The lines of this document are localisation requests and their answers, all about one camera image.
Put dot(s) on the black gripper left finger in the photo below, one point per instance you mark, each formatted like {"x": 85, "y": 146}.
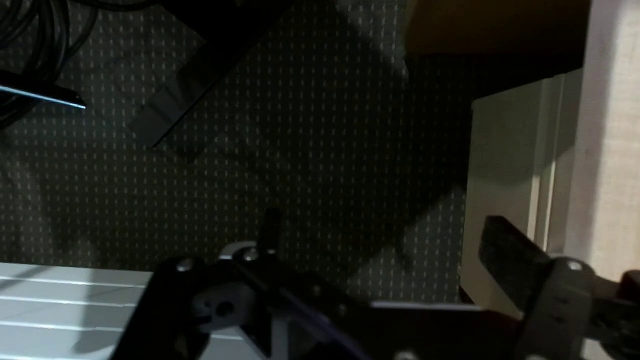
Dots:
{"x": 181, "y": 313}

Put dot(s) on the dark bar with blue edge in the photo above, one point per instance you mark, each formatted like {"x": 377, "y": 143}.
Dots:
{"x": 47, "y": 97}

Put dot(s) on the white flat panel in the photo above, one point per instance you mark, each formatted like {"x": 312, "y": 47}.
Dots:
{"x": 507, "y": 172}

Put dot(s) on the white slatted air conditioner unit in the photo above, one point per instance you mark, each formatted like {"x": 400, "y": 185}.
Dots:
{"x": 61, "y": 306}

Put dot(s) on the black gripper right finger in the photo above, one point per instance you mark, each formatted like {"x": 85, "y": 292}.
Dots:
{"x": 517, "y": 260}

